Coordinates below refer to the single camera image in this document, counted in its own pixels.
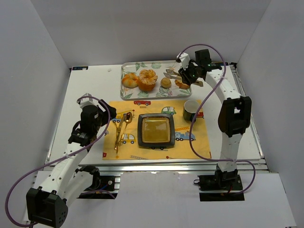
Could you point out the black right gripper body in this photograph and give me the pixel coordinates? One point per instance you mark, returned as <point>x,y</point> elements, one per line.
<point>187,74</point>

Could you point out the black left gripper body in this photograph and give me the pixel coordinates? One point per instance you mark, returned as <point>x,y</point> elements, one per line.
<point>95,134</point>

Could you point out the sliced herb bread piece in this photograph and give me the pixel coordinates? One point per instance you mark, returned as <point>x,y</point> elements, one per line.
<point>181,85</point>

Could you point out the yellow vehicle print placemat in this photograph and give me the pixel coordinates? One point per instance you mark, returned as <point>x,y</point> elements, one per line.
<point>185,138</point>

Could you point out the black square amber plate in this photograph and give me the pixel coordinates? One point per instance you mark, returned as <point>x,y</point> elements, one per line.
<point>156,131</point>

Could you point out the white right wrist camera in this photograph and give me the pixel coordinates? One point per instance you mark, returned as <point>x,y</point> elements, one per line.
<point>184,59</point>

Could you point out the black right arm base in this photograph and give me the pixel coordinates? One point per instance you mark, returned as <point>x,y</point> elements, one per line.
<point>211,191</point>

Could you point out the small round bread bun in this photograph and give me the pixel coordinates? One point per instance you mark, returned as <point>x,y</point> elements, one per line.
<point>166,83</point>

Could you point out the gold spoon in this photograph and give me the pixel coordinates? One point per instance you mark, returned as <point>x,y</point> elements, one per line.
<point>126,120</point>

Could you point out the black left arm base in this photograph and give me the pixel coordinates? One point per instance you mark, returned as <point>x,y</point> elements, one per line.
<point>102,187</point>

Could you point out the orange sugared bundt bread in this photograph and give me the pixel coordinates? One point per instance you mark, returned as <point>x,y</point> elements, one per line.
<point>147,80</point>

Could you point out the gold fork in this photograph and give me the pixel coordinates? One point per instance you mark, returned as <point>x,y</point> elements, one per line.
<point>116,143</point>

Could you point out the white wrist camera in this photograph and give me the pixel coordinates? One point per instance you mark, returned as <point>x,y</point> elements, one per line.
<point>184,59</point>
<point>86,100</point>

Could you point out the orange twisted bread roll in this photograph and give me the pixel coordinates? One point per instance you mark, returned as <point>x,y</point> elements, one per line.
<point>130,80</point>

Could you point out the silver metal tongs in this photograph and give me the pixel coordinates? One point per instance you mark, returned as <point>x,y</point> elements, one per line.
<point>174,75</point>

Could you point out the dark green mug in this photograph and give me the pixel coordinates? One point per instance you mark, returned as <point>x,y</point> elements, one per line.
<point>189,109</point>

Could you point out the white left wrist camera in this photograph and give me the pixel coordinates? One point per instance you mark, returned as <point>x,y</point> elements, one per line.
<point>86,100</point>

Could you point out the floral white serving tray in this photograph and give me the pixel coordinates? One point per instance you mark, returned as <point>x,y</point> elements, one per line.
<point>159,67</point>

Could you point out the blue label left corner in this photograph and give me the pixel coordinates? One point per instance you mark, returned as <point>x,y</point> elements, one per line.
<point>75,68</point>

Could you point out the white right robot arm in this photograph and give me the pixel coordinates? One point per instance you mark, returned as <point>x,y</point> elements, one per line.
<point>235,113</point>

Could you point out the gold knife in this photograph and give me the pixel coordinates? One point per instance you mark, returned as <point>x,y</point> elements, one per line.
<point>120,124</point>

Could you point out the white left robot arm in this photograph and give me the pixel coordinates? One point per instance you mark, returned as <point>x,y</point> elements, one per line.
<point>48,203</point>

